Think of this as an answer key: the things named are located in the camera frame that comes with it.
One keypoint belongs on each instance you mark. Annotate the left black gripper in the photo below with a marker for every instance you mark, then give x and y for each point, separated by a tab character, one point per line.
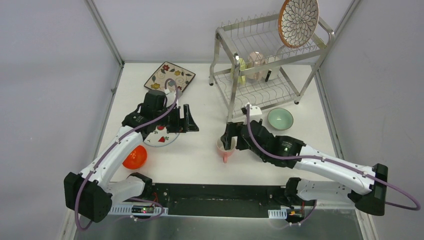
180	119

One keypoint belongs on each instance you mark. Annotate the left white cable duct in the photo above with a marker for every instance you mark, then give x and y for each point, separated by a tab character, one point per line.
143	209

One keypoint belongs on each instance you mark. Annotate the square floral plate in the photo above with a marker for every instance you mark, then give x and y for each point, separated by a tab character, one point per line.
171	77

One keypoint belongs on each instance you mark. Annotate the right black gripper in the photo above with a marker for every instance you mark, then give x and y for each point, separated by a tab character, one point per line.
226	137

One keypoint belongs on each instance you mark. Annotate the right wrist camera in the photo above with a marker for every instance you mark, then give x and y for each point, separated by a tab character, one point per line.
251	110

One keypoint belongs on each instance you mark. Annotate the watermelon pattern round plate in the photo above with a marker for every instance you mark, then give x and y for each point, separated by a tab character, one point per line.
160	137

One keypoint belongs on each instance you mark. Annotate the right white cable duct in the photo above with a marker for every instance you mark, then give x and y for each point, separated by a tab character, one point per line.
277	214

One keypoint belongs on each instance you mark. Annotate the pink cup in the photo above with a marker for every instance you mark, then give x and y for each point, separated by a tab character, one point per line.
225	154

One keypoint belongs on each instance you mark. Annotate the orange plastic bowl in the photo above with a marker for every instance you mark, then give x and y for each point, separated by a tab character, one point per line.
136	159

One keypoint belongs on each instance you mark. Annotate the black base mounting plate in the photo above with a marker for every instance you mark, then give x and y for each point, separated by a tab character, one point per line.
218	200

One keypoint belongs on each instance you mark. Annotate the white ribbed mug black handle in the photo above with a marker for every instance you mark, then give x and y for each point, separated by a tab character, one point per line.
273	72

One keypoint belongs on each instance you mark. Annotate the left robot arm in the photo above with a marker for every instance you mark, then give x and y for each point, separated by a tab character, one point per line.
90	193

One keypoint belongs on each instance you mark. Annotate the brown rim petal pattern plate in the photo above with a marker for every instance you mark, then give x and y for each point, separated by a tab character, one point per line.
297	22

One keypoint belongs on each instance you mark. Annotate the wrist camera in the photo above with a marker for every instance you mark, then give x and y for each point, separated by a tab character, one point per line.
251	110
171	95

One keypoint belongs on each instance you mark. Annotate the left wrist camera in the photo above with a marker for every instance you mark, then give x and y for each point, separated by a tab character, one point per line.
171	95

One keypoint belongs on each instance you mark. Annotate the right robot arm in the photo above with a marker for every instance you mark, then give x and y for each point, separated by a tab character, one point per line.
353	183

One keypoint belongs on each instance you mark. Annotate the steel two-tier dish rack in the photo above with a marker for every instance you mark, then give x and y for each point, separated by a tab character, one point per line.
233	42

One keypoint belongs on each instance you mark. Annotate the mint green bowl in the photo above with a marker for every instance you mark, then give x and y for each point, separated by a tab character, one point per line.
280	119

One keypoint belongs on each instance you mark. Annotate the white cable duct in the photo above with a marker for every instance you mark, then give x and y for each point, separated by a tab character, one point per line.
143	209
277	214

